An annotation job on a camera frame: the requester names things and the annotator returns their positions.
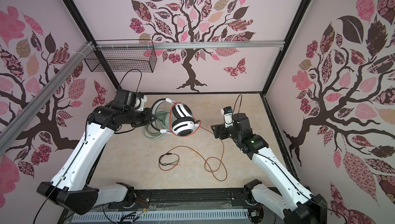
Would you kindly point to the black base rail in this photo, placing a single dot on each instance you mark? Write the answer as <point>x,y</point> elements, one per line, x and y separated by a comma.
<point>236,197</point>

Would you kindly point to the black wire basket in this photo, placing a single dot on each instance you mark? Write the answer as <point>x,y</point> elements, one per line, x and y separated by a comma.
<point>122,56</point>

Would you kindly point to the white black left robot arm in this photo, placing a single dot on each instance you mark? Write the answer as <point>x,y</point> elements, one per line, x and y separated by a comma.
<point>69,187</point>

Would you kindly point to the aluminium rail back wall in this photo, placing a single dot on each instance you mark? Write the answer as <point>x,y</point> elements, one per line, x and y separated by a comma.
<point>190,45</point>

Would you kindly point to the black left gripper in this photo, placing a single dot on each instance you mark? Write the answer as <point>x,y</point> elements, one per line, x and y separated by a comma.
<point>148,114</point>

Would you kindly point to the aluminium rail left wall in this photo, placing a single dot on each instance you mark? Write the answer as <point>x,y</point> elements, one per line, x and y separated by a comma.
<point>12,131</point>

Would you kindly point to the mint green headphones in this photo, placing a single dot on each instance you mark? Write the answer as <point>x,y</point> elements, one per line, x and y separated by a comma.
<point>158,128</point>

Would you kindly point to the aluminium rail wall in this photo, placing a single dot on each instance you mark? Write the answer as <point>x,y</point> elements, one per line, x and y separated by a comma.
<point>12,131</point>
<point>190,45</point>

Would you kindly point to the white slotted cable duct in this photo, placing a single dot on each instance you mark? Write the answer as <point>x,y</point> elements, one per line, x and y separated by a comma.
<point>160,216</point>

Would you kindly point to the white black headphones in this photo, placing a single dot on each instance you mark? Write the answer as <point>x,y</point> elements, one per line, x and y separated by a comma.
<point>182,123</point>

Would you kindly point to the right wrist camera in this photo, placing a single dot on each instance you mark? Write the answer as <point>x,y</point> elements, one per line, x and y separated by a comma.
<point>227,113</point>

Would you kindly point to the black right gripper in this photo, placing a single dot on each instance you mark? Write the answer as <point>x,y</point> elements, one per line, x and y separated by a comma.
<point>220,128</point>

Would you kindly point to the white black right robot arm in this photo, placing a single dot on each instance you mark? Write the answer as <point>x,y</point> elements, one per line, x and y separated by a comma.
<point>292,202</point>

